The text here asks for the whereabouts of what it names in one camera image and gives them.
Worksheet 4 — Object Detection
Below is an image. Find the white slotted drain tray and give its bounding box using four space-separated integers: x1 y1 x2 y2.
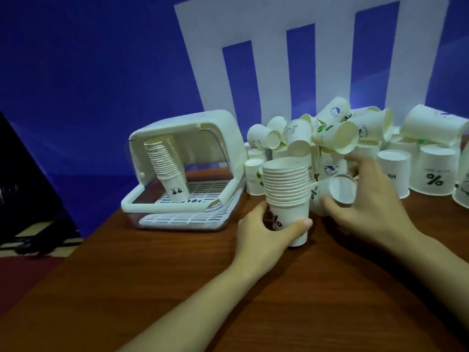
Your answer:
139 180 244 230

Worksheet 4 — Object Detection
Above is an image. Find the percent print white paper cup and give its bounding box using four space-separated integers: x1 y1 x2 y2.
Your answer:
309 174 358 218
267 203 310 248

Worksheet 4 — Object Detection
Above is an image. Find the black white striped mat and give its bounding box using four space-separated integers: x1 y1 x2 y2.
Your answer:
0 220 83 259

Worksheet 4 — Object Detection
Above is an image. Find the brown wooden table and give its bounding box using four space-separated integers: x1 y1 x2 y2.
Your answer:
0 137 469 352

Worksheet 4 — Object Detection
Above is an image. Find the person's right hand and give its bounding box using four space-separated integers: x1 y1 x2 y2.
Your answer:
320 154 423 250

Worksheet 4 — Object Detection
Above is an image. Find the person's left forearm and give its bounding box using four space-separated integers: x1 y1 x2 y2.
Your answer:
117 267 257 352

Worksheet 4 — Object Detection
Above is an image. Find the panda print white paper cup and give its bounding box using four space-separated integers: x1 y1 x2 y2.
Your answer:
161 174 191 204

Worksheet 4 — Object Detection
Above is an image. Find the blue white backdrop banner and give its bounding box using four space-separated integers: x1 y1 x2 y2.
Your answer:
0 0 469 239

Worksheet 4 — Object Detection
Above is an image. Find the person's left hand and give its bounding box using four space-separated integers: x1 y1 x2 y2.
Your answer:
234 201 314 279

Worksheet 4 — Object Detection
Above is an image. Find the nested stack of paper cups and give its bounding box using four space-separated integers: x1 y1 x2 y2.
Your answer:
143 134 184 180
262 156 312 210

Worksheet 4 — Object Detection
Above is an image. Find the white plastic storage box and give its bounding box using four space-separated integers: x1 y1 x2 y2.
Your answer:
121 110 248 231

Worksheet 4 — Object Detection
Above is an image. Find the pile of paper cups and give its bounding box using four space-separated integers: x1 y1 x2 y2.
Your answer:
243 97 469 209

